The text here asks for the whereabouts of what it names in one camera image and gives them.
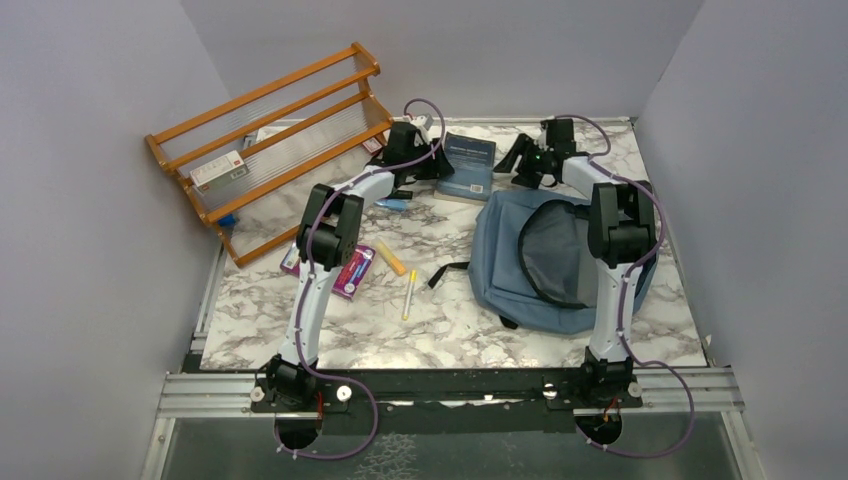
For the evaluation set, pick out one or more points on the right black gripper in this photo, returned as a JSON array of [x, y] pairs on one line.
[[519, 148]]

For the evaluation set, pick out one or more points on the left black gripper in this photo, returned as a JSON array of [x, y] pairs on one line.
[[436, 168]]

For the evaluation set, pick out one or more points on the dark blue book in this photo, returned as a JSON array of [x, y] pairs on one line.
[[472, 161]]

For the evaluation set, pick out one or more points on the blue backpack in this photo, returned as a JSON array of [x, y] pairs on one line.
[[531, 264]]

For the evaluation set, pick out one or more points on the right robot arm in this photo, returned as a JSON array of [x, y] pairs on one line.
[[615, 233]]

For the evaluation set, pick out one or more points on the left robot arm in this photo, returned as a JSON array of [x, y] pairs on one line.
[[326, 241]]

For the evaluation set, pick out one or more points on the blue highlighter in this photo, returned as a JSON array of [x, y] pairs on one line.
[[396, 205]]

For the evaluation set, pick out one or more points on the small red white box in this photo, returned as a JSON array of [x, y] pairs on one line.
[[374, 145]]

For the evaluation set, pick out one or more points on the orange highlighter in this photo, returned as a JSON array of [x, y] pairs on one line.
[[394, 263]]

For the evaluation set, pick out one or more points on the yellow capped pen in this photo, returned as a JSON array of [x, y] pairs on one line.
[[410, 289]]

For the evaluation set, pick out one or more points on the purple stationery package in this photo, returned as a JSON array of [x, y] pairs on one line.
[[350, 278]]

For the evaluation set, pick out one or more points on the wooden shelf rack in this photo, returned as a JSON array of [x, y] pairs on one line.
[[294, 132]]

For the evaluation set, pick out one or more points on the white box on shelf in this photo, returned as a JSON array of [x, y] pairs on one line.
[[219, 172]]

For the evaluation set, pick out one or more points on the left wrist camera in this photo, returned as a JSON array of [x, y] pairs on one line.
[[423, 123]]

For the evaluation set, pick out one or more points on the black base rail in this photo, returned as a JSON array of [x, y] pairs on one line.
[[370, 402]]

